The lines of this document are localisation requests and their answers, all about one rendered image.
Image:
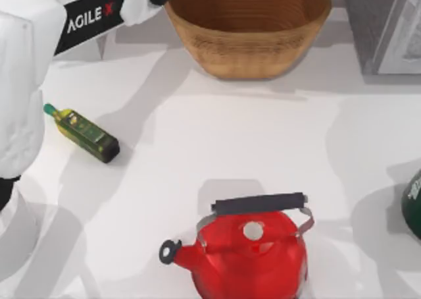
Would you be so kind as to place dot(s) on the green oil bottle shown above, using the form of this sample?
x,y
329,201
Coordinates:
x,y
85,132

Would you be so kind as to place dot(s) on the brown woven basket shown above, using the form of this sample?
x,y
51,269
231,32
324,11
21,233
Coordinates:
x,y
246,32

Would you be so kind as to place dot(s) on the dark green round bottle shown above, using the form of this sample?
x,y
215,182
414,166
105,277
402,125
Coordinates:
x,y
413,206

